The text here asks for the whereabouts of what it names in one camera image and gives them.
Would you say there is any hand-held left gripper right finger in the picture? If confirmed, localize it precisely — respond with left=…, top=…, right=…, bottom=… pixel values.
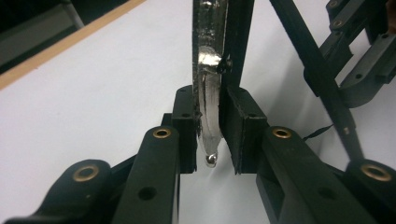
left=219, top=86, right=269, bottom=175

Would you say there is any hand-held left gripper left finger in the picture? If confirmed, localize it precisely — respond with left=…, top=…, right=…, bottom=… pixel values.
left=162, top=84, right=199, bottom=175

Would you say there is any oval silver pearl photo frame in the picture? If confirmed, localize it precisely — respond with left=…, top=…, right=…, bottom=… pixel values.
left=191, top=0, right=365, bottom=169

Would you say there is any grey metal stand pole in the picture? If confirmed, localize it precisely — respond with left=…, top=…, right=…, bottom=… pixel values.
left=60, top=0, right=86, bottom=31

